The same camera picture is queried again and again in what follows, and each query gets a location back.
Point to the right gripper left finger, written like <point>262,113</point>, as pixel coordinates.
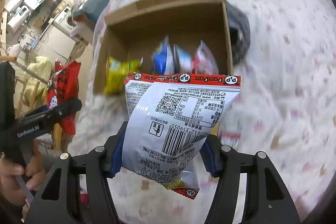
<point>76,189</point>

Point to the yellow cloth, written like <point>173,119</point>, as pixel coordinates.
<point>37,80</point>

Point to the white washing machine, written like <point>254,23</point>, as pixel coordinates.
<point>64,21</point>

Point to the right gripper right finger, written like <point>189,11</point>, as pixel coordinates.
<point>267,199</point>

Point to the white water heater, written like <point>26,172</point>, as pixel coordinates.
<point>17,20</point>

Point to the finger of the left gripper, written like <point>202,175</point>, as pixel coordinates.
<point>57,113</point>

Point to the left hand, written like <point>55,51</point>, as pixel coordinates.
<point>10,189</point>

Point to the blue chip bag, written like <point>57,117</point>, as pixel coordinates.
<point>162,59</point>

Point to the teal cushion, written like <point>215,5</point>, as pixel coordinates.
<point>88,10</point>

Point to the white kitchen cabinet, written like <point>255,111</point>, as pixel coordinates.
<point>55,45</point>

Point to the yellow triangular snack bag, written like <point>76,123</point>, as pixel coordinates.
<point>116,71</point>

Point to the white PanPan snack bag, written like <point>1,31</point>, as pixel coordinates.
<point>170,117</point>

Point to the blue white snack bag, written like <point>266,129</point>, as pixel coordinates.
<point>183,60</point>

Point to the floral white bed quilt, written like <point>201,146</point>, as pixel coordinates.
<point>286,108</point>

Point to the dark striped cloth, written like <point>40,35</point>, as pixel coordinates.
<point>240,33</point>

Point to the white red snack bag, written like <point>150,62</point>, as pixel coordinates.
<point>203,62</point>

